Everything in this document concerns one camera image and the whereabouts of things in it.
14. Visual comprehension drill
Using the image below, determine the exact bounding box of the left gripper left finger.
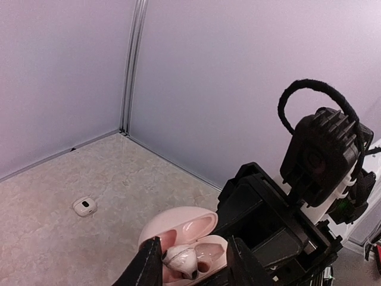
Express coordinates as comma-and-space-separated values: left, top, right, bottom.
114, 237, 163, 286

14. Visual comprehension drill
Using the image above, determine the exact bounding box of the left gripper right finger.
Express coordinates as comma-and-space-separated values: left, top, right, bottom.
205, 235, 273, 286

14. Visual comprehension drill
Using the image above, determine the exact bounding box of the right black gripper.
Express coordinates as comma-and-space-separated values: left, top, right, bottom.
213, 163, 342, 285

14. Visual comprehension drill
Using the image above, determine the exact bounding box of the pink round case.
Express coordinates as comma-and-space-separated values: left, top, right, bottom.
138, 206, 227, 285

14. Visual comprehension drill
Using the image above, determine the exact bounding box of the white earbud charging case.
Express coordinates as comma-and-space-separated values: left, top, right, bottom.
73, 197, 98, 217

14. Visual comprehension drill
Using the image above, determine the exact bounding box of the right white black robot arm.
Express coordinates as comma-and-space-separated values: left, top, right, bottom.
215, 129, 376, 285

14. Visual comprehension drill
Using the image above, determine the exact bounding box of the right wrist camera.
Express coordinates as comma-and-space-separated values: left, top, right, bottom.
280, 107, 360, 207

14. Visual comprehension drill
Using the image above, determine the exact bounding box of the left aluminium post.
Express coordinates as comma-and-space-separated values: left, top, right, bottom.
119, 0, 149, 136

